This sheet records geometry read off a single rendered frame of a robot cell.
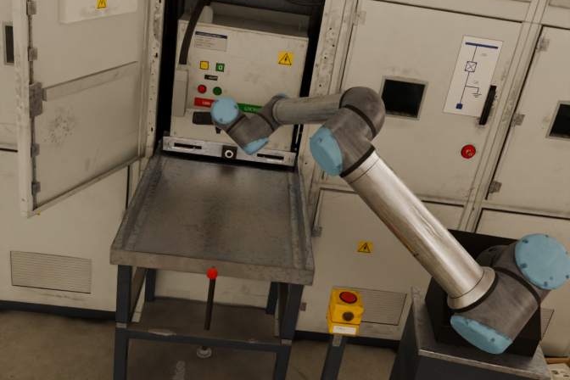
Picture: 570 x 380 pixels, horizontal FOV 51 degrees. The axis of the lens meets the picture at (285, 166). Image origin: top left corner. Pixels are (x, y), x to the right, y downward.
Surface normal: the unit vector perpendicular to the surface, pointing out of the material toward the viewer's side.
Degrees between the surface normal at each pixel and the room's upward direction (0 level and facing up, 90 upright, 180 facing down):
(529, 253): 40
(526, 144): 90
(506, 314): 56
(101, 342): 0
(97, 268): 90
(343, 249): 90
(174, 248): 0
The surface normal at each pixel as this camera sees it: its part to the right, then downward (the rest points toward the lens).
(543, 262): 0.14, -0.41
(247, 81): 0.03, 0.42
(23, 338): 0.15, -0.90
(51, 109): 0.91, 0.29
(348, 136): 0.22, -0.22
